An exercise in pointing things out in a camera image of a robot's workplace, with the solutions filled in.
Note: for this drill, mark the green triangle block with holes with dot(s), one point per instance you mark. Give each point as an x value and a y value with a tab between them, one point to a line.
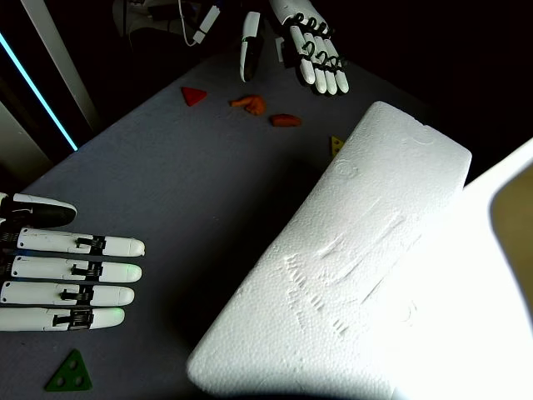
68	377

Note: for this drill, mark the white pillar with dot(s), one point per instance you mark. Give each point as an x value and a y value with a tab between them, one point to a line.
62	54

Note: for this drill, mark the white styrofoam block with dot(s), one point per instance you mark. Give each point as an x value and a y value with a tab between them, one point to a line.
345	250

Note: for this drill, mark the orange curved toy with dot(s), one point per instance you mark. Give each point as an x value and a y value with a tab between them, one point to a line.
254	105

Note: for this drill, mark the orange toy chunk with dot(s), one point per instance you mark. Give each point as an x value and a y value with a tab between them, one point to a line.
285	121

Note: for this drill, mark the white curved shell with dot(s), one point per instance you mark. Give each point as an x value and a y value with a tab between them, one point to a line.
466	271

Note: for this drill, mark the yellow triangle block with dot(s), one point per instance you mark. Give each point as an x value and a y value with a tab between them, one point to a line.
335	146

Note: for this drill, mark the grey table cloth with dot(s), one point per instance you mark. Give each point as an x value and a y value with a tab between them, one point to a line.
166	166

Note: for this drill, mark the cyan light strip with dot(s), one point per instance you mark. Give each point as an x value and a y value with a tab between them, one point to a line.
41	98

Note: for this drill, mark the red triangle block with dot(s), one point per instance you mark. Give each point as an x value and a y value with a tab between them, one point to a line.
192	96

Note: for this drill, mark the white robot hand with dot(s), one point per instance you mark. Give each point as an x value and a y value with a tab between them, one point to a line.
318	54
41	266

